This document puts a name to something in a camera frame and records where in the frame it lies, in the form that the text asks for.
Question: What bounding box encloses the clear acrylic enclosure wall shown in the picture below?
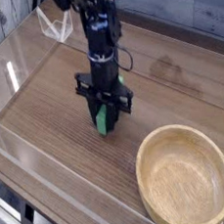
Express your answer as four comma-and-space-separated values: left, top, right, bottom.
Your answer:
0, 93, 164, 224

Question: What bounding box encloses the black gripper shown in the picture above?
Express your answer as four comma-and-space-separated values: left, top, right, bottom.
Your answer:
74, 49, 134, 132

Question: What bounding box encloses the green rectangular stick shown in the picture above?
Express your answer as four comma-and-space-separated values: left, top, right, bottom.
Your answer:
96, 93, 128, 136

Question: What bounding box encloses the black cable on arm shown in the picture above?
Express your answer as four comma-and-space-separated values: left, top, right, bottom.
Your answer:
112, 42, 135, 74

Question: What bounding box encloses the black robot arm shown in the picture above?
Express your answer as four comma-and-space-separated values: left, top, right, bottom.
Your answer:
54, 0, 134, 136

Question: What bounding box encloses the clear acrylic corner bracket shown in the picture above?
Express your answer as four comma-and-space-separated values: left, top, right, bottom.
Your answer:
36, 7, 73, 43

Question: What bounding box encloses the wooden bowl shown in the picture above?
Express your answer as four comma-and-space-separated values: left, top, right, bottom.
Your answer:
135, 124, 224, 224

